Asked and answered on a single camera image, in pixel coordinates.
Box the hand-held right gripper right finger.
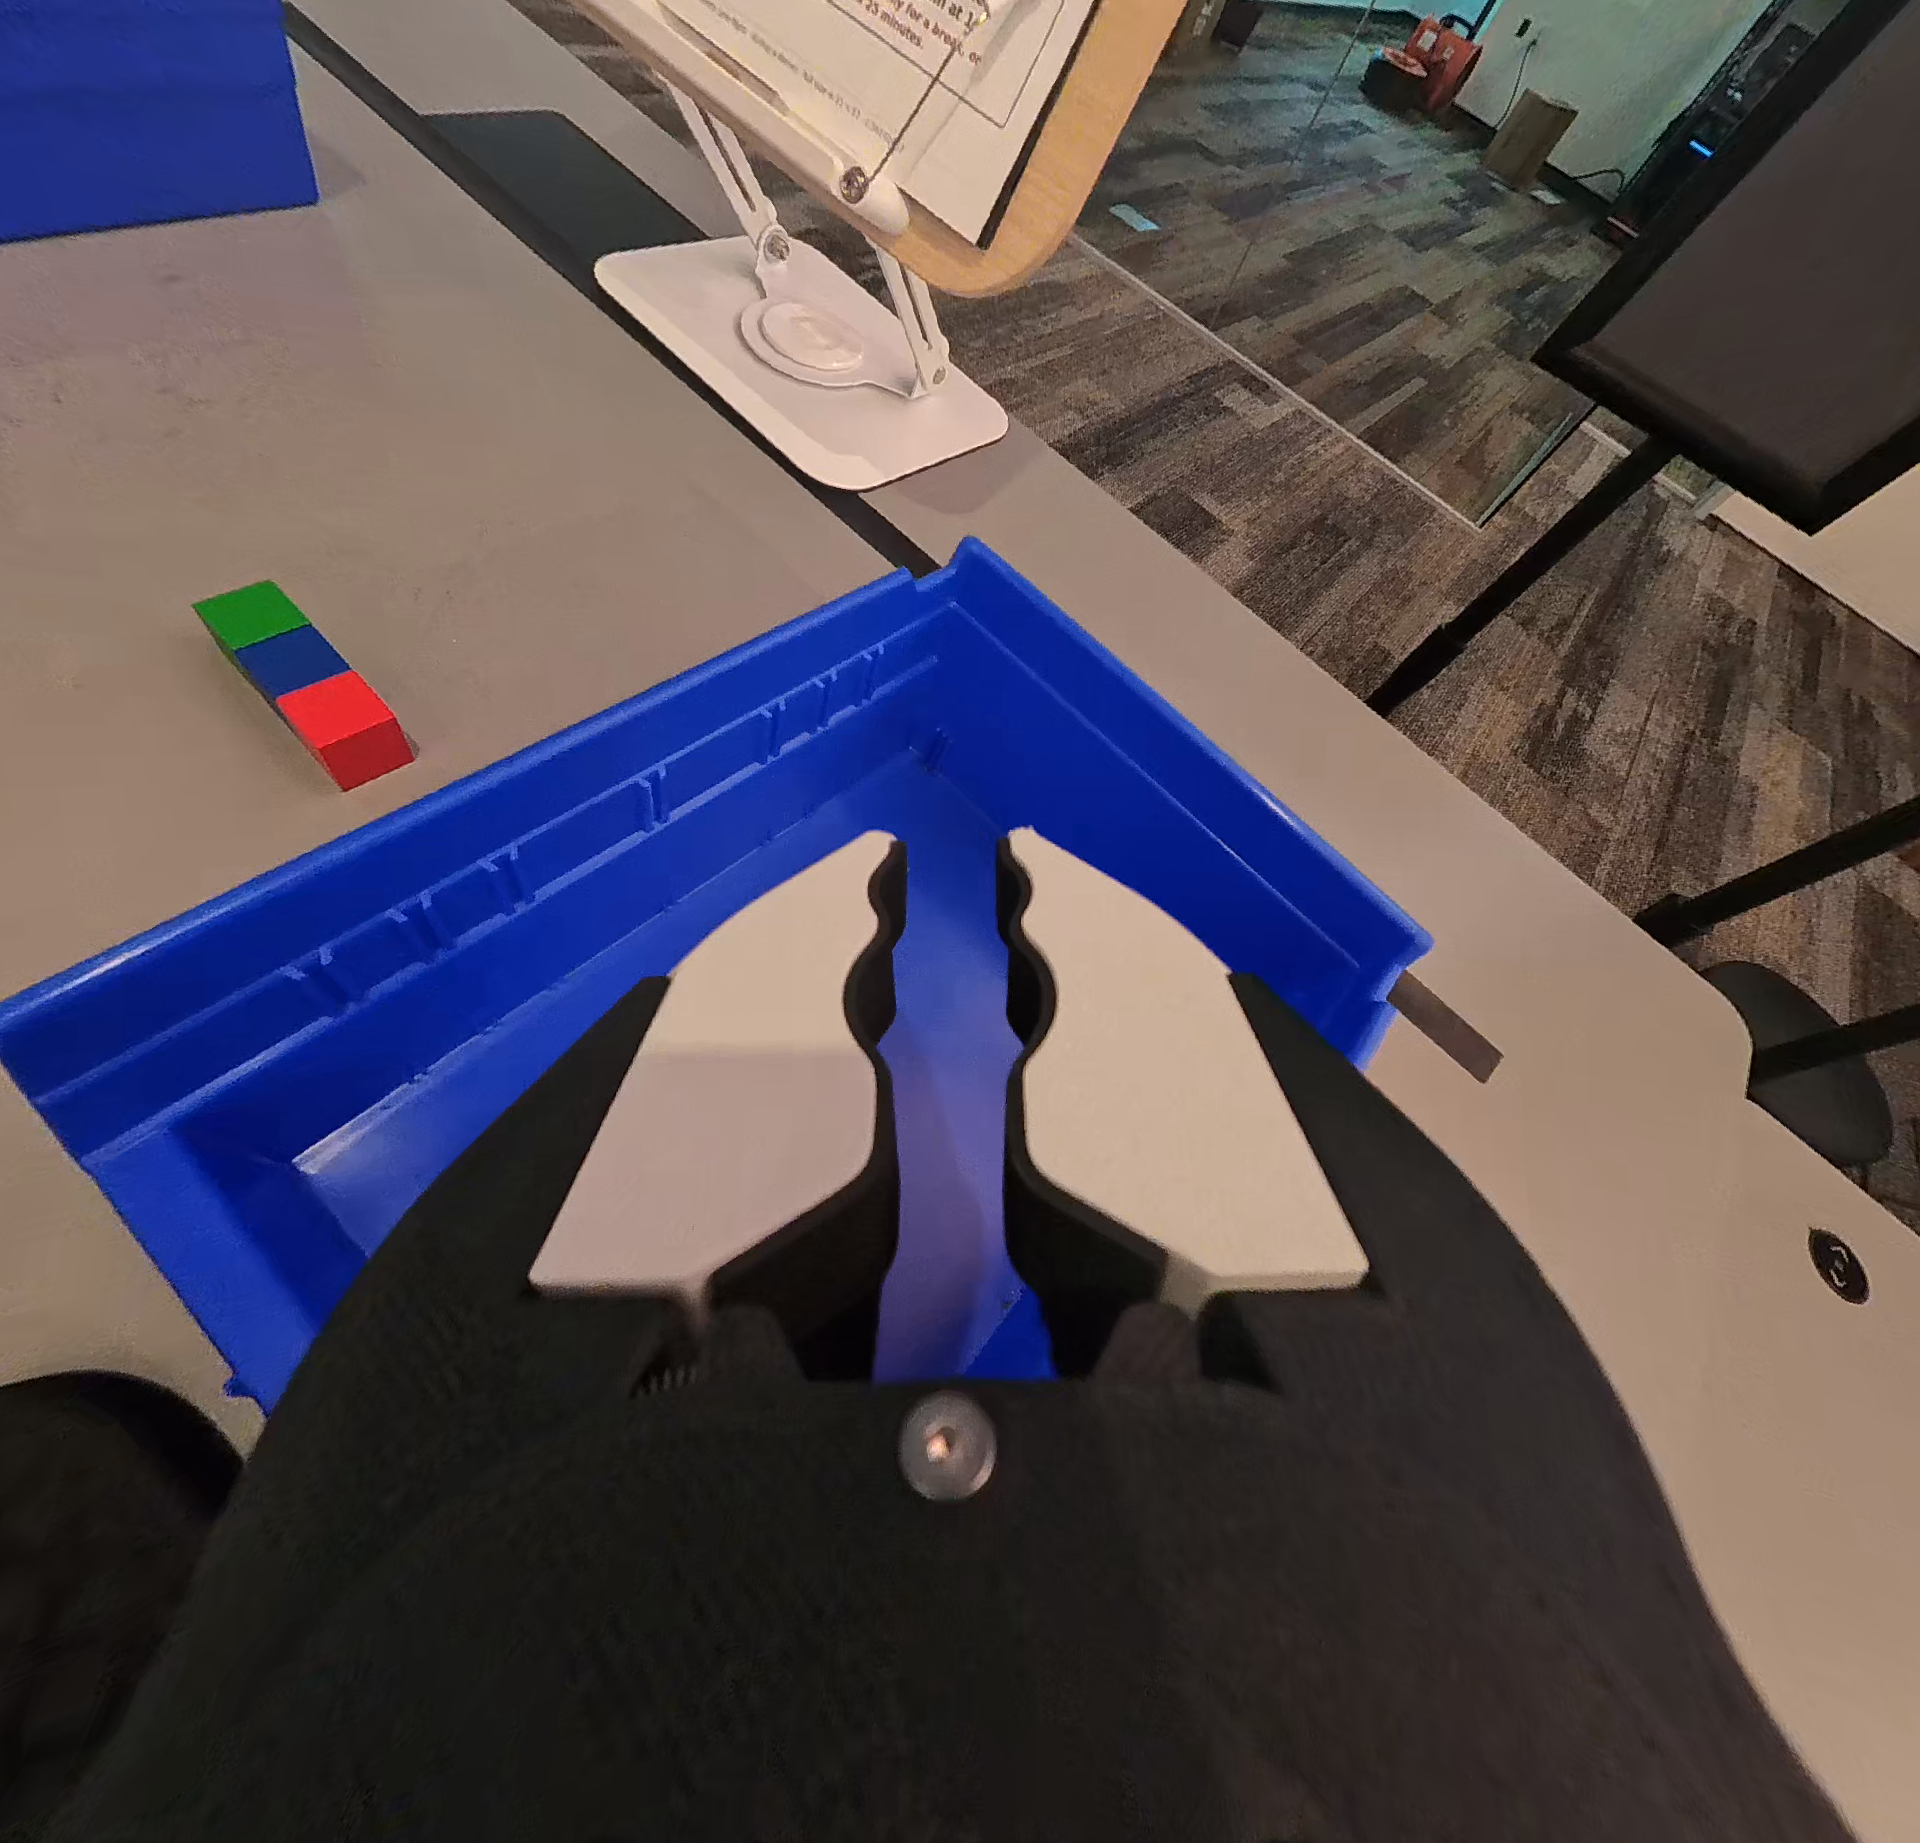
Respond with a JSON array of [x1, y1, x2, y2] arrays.
[[993, 827, 1374, 1381]]

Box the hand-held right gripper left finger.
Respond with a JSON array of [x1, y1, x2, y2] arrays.
[[524, 830, 912, 1381]]

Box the blue plastic bin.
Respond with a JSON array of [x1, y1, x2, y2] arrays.
[[0, 0, 322, 247], [0, 536, 1434, 1413]]

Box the red wooden cube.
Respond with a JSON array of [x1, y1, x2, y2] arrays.
[[276, 670, 419, 794]]

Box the blue wooden cube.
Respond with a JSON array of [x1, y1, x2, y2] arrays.
[[232, 625, 357, 717]]

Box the green wooden cube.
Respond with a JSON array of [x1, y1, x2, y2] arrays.
[[193, 582, 312, 676]]

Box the black padded wrist rest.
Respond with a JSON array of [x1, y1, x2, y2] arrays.
[[0, 1370, 245, 1843]]

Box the dark display panel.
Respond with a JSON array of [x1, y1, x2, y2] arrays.
[[1533, 0, 1920, 536]]

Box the single cardboard box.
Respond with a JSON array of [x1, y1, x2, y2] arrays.
[[1483, 89, 1581, 196]]

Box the red air mover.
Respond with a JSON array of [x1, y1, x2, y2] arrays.
[[1363, 14, 1487, 121]]

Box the printed instruction sheet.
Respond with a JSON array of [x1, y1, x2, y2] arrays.
[[516, 0, 1138, 251]]

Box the black metal shelf rack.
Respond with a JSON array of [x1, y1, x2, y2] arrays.
[[1612, 0, 1877, 247]]

